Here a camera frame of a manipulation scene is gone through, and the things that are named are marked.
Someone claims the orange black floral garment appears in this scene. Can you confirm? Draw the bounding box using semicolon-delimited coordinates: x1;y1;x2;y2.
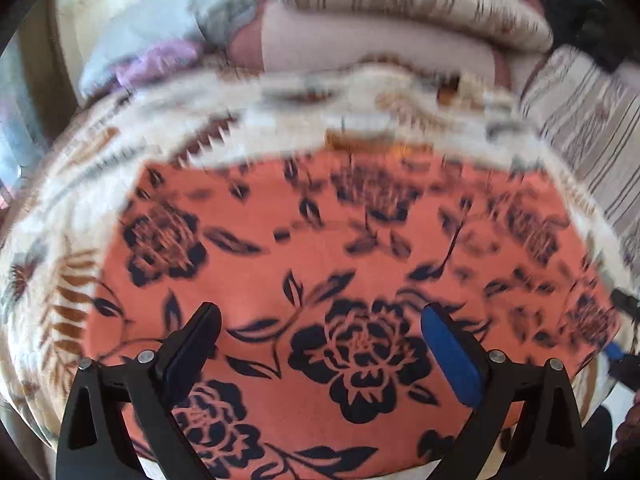
84;151;620;479

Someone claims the cream leaf patterned blanket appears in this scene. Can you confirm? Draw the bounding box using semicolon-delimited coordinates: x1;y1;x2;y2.
1;62;638;448

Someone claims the black garment pile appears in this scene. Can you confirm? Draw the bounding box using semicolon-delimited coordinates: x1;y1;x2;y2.
524;0;638;73

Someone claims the purple patterned cloth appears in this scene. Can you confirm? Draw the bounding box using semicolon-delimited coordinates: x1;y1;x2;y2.
113;39;204;89

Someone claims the light blue grey cloth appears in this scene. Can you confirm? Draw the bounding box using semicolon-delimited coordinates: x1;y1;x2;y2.
79;0;262;98

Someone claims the pink bed sheet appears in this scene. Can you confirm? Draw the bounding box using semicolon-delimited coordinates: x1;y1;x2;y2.
227;0;553;89

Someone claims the window with dark frame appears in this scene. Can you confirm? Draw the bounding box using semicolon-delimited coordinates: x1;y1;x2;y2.
1;0;77;209

